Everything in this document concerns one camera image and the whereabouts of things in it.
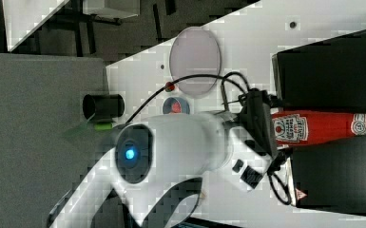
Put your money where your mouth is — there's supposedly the black frying pan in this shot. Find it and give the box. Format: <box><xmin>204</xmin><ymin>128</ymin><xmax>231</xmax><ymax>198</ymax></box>
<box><xmin>82</xmin><ymin>94</ymin><xmax>125</xmax><ymax>122</ymax></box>

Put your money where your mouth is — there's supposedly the red plush ketchup bottle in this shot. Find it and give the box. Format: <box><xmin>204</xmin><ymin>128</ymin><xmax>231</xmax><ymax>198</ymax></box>
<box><xmin>272</xmin><ymin>110</ymin><xmax>366</xmax><ymax>146</ymax></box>

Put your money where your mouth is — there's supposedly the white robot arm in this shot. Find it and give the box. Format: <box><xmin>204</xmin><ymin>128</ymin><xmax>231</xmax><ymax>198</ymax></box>
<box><xmin>47</xmin><ymin>89</ymin><xmax>281</xmax><ymax>228</ymax></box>

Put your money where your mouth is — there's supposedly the green spatula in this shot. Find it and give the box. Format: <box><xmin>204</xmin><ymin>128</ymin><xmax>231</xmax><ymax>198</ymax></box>
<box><xmin>63</xmin><ymin>123</ymin><xmax>113</xmax><ymax>138</ymax></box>

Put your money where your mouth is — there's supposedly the plush strawberry toy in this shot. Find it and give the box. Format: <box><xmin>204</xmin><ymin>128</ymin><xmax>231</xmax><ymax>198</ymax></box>
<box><xmin>171</xmin><ymin>102</ymin><xmax>182</xmax><ymax>113</ymax></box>

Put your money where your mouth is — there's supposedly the black cable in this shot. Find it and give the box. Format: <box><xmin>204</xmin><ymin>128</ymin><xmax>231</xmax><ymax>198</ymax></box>
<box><xmin>125</xmin><ymin>71</ymin><xmax>293</xmax><ymax>206</ymax></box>

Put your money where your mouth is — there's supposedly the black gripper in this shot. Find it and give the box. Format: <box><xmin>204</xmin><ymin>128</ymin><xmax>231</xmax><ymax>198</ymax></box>
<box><xmin>239</xmin><ymin>88</ymin><xmax>293</xmax><ymax>173</ymax></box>

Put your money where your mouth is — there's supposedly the blue bowl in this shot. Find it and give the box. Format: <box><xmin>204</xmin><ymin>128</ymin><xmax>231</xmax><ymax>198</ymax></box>
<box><xmin>163</xmin><ymin>97</ymin><xmax>190</xmax><ymax>114</ymax></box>

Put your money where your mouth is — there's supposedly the large grey round plate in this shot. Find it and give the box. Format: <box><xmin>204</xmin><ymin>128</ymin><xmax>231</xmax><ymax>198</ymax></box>
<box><xmin>169</xmin><ymin>27</ymin><xmax>222</xmax><ymax>97</ymax></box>

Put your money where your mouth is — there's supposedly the black and steel toaster oven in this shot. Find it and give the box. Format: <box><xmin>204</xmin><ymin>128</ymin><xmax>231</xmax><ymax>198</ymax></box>
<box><xmin>273</xmin><ymin>29</ymin><xmax>366</xmax><ymax>217</ymax></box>

